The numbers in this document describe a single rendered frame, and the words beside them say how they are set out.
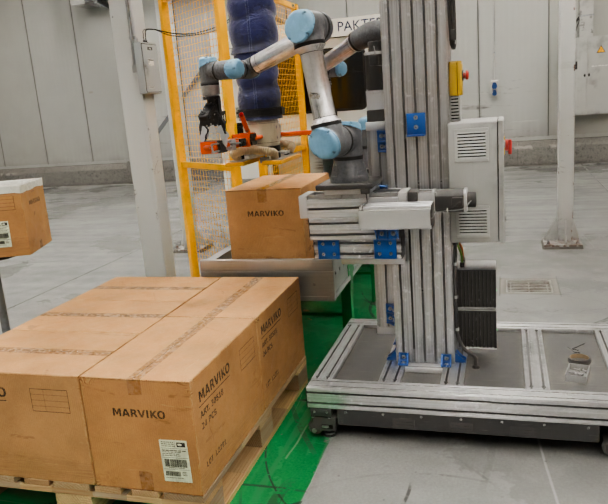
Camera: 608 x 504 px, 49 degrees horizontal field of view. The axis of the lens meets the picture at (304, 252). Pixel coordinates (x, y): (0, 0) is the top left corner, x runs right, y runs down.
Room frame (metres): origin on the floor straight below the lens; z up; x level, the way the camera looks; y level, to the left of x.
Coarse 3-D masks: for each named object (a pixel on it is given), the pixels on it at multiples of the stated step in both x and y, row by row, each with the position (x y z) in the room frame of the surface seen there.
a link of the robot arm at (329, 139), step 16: (288, 16) 2.49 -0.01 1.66; (304, 16) 2.45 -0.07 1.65; (320, 16) 2.51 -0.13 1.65; (288, 32) 2.48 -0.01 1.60; (304, 32) 2.44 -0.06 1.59; (320, 32) 2.48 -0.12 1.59; (304, 48) 2.46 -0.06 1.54; (320, 48) 2.48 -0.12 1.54; (304, 64) 2.48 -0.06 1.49; (320, 64) 2.47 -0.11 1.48; (320, 80) 2.46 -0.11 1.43; (320, 96) 2.45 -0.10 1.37; (320, 112) 2.45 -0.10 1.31; (320, 128) 2.42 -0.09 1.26; (336, 128) 2.44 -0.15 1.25; (320, 144) 2.43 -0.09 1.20; (336, 144) 2.41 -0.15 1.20
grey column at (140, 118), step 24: (120, 0) 4.14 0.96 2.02; (120, 24) 4.15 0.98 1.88; (144, 24) 4.24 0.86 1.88; (120, 48) 4.16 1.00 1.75; (120, 72) 4.16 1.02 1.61; (144, 120) 4.13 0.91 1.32; (144, 144) 4.13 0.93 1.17; (144, 168) 4.14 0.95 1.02; (144, 192) 4.15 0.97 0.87; (144, 216) 4.15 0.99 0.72; (168, 216) 4.24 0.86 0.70; (144, 240) 4.16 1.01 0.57; (168, 240) 4.20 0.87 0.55; (144, 264) 4.17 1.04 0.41; (168, 264) 4.16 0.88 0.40
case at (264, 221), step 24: (240, 192) 3.29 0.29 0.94; (264, 192) 3.25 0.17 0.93; (288, 192) 3.22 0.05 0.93; (240, 216) 3.29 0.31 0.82; (264, 216) 3.25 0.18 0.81; (288, 216) 3.22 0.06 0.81; (240, 240) 3.29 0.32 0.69; (264, 240) 3.26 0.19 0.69; (288, 240) 3.22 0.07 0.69; (312, 240) 3.33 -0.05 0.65
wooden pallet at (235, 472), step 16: (304, 368) 3.01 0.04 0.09; (288, 384) 2.92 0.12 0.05; (304, 384) 2.99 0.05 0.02; (272, 400) 2.57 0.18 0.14; (288, 400) 2.81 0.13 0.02; (272, 416) 2.67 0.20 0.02; (256, 432) 2.41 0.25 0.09; (272, 432) 2.52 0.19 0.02; (240, 448) 2.20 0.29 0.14; (256, 448) 2.40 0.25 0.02; (240, 464) 2.29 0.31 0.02; (0, 480) 2.13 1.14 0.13; (16, 480) 2.12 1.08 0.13; (32, 480) 2.09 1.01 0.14; (48, 480) 2.08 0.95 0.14; (224, 480) 2.19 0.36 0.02; (240, 480) 2.18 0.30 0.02; (64, 496) 2.06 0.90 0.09; (80, 496) 2.04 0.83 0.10; (96, 496) 2.02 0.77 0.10; (112, 496) 2.00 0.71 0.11; (128, 496) 1.98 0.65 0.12; (144, 496) 1.96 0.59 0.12; (160, 496) 1.96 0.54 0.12; (176, 496) 1.93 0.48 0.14; (192, 496) 1.91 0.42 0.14; (208, 496) 1.93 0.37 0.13; (224, 496) 2.08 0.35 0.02
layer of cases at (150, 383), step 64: (64, 320) 2.64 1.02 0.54; (128, 320) 2.57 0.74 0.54; (192, 320) 2.50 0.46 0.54; (256, 320) 2.48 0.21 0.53; (0, 384) 2.11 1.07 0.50; (64, 384) 2.03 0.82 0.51; (128, 384) 1.96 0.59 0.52; (192, 384) 1.92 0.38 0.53; (256, 384) 2.41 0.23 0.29; (0, 448) 2.13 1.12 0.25; (64, 448) 2.05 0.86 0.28; (128, 448) 1.97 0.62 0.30; (192, 448) 1.91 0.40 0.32
